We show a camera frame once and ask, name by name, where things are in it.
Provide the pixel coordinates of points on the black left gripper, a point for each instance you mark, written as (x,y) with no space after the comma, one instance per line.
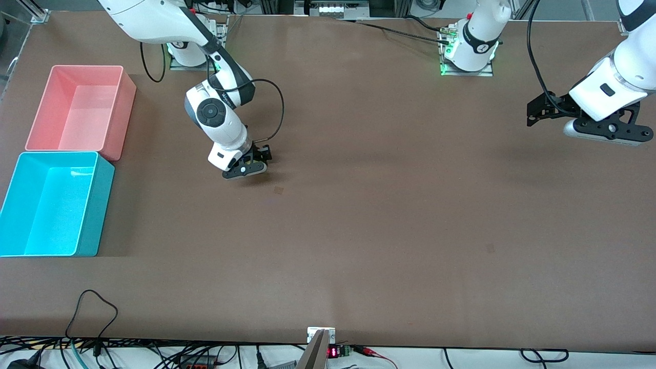
(556,106)

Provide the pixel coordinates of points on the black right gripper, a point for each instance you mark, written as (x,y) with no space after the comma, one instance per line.
(260,152)

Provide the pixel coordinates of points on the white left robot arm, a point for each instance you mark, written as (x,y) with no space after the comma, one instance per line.
(615,84)

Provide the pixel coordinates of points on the pink plastic bin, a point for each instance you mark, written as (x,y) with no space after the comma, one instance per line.
(82,110)

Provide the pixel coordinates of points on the blue plastic bin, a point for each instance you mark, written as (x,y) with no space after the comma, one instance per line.
(51,205)

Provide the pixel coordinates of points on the red digit display module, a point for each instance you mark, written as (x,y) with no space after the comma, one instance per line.
(339,351)

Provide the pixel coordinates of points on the red clip lead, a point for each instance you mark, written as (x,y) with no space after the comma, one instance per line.
(374,353)

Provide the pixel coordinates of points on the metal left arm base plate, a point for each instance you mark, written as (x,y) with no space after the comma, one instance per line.
(489,69)

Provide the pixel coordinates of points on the metal table corner bracket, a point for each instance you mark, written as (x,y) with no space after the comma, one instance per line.
(40,14)
(622,28)

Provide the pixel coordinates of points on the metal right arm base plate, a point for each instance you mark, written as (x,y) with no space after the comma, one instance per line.
(221,31)

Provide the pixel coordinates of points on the white device on frame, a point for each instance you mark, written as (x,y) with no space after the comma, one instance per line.
(333,8)

